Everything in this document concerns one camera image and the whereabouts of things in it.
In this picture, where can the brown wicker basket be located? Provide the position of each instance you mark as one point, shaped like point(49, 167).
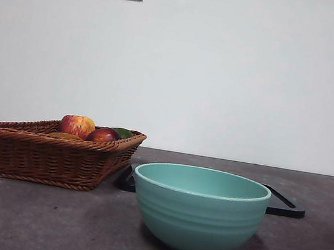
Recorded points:
point(39, 156)

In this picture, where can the black rectangular tray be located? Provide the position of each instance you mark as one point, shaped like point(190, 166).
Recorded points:
point(286, 209)

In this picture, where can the brown kiwifruit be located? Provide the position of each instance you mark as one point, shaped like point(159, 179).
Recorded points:
point(64, 135)

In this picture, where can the dark red apple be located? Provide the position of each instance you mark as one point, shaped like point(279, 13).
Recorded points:
point(102, 135)

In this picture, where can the red yellow apple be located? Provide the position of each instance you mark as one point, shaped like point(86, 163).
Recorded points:
point(75, 125)

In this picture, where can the teal ceramic bowl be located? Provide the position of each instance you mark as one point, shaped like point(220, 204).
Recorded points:
point(196, 220)

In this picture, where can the green fruit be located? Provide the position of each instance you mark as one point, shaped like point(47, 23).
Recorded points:
point(125, 133)

